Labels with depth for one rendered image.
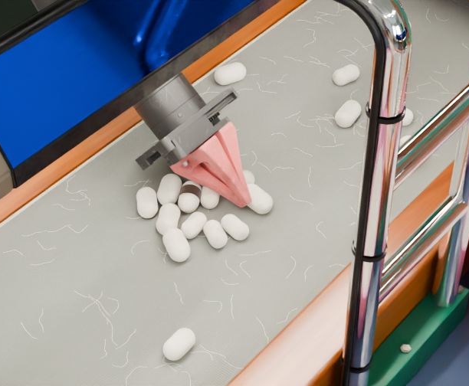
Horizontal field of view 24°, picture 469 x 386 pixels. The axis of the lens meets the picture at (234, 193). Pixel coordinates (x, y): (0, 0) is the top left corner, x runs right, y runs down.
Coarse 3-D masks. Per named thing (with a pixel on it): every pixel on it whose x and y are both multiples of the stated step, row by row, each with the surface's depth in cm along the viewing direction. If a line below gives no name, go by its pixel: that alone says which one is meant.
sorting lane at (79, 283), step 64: (320, 0) 135; (256, 64) 126; (320, 64) 126; (448, 64) 126; (256, 128) 118; (320, 128) 118; (64, 192) 110; (128, 192) 110; (320, 192) 110; (0, 256) 104; (64, 256) 104; (128, 256) 104; (192, 256) 104; (256, 256) 104; (320, 256) 104; (0, 320) 98; (64, 320) 98; (128, 320) 98; (192, 320) 98; (256, 320) 98; (0, 384) 93; (64, 384) 93; (128, 384) 93; (192, 384) 93
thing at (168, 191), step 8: (168, 176) 109; (176, 176) 109; (160, 184) 109; (168, 184) 108; (176, 184) 108; (160, 192) 108; (168, 192) 107; (176, 192) 108; (160, 200) 108; (168, 200) 107; (176, 200) 108
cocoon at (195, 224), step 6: (192, 216) 105; (198, 216) 105; (204, 216) 106; (186, 222) 105; (192, 222) 105; (198, 222) 105; (204, 222) 105; (186, 228) 104; (192, 228) 104; (198, 228) 105; (186, 234) 104; (192, 234) 104
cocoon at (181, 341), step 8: (184, 328) 95; (176, 336) 94; (184, 336) 94; (192, 336) 95; (168, 344) 94; (176, 344) 94; (184, 344) 94; (192, 344) 95; (168, 352) 94; (176, 352) 94; (184, 352) 94
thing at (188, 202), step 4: (184, 184) 108; (188, 184) 108; (192, 184) 108; (196, 184) 108; (200, 188) 108; (180, 196) 107; (184, 196) 107; (188, 196) 107; (192, 196) 107; (196, 196) 107; (180, 200) 107; (184, 200) 107; (188, 200) 107; (192, 200) 107; (196, 200) 107; (180, 204) 107; (184, 204) 107; (188, 204) 107; (192, 204) 107; (196, 204) 107; (180, 208) 107; (184, 208) 107; (188, 208) 107; (192, 208) 107; (196, 208) 107; (188, 212) 107
